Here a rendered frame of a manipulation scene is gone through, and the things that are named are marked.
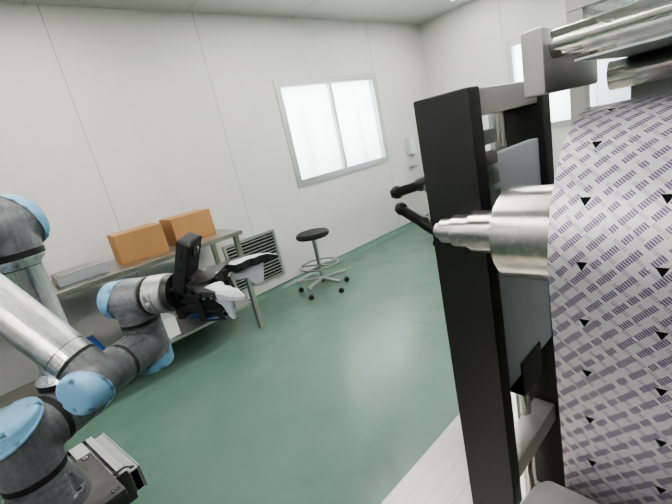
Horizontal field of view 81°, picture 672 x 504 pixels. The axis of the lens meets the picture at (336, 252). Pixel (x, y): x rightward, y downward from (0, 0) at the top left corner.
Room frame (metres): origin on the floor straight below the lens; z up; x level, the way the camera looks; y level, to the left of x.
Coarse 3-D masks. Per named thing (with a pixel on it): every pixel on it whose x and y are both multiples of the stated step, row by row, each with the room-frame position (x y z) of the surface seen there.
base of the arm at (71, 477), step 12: (60, 468) 0.69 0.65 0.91; (72, 468) 0.72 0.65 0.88; (48, 480) 0.66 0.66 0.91; (60, 480) 0.68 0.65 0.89; (72, 480) 0.70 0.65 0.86; (84, 480) 0.72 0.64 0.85; (24, 492) 0.64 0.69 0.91; (36, 492) 0.65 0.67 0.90; (48, 492) 0.66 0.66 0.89; (60, 492) 0.67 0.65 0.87; (72, 492) 0.68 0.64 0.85; (84, 492) 0.70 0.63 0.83
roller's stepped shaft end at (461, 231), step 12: (456, 216) 0.30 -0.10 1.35; (468, 216) 0.28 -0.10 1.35; (480, 216) 0.27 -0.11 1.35; (444, 228) 0.30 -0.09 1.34; (456, 228) 0.29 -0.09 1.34; (468, 228) 0.28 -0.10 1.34; (480, 228) 0.27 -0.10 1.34; (444, 240) 0.30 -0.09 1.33; (456, 240) 0.29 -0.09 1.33; (468, 240) 0.28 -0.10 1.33; (480, 240) 0.27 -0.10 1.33
